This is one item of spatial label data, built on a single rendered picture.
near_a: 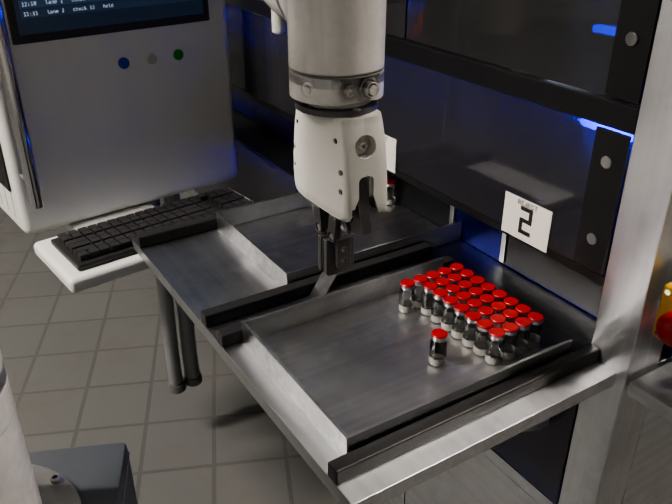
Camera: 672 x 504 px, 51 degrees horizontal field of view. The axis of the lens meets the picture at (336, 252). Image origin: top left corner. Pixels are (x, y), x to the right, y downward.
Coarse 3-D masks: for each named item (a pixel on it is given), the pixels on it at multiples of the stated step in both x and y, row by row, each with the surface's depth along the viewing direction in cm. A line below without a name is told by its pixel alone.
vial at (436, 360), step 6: (432, 342) 89; (438, 342) 88; (444, 342) 89; (432, 348) 89; (438, 348) 88; (444, 348) 89; (432, 354) 89; (438, 354) 89; (444, 354) 89; (432, 360) 90; (438, 360) 89; (444, 360) 90; (438, 366) 90
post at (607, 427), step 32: (640, 128) 77; (640, 160) 78; (640, 192) 79; (640, 224) 80; (640, 256) 82; (608, 288) 87; (640, 288) 83; (608, 320) 88; (640, 320) 84; (608, 352) 89; (640, 352) 87; (576, 416) 97; (608, 416) 92; (640, 416) 94; (576, 448) 99; (608, 448) 93; (576, 480) 100; (608, 480) 97
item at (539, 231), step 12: (504, 204) 99; (516, 204) 96; (528, 204) 95; (504, 216) 99; (516, 216) 97; (528, 216) 95; (540, 216) 93; (504, 228) 100; (516, 228) 98; (528, 228) 96; (540, 228) 94; (528, 240) 96; (540, 240) 94
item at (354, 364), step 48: (384, 288) 104; (288, 336) 96; (336, 336) 96; (384, 336) 96; (288, 384) 84; (336, 384) 87; (384, 384) 87; (432, 384) 87; (480, 384) 83; (336, 432) 75; (384, 432) 77
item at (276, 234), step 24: (216, 216) 124; (240, 216) 126; (264, 216) 129; (288, 216) 130; (312, 216) 130; (384, 216) 130; (408, 216) 130; (240, 240) 117; (264, 240) 121; (288, 240) 121; (312, 240) 121; (360, 240) 121; (384, 240) 121; (408, 240) 115; (432, 240) 118; (456, 240) 122; (264, 264) 111; (288, 264) 114; (312, 264) 114
